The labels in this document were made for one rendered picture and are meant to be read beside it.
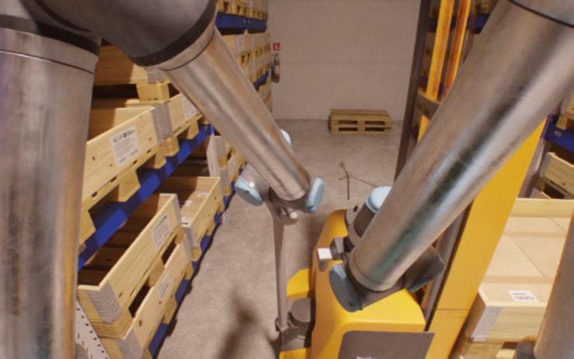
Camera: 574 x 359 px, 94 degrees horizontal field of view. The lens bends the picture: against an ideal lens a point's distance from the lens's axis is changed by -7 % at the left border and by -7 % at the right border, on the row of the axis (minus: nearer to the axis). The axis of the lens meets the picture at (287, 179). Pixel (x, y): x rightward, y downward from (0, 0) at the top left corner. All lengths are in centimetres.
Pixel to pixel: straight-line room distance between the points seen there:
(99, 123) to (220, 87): 169
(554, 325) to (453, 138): 29
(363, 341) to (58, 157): 123
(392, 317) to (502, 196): 60
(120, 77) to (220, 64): 165
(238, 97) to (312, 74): 633
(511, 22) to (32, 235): 50
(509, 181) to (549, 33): 82
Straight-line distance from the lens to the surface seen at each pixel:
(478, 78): 29
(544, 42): 28
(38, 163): 41
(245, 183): 75
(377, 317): 129
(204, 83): 37
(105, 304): 154
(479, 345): 154
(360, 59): 676
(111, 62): 202
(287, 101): 685
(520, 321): 148
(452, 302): 135
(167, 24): 32
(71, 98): 41
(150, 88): 192
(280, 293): 159
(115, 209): 161
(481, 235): 115
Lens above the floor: 189
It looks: 28 degrees down
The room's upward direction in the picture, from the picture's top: 1 degrees counter-clockwise
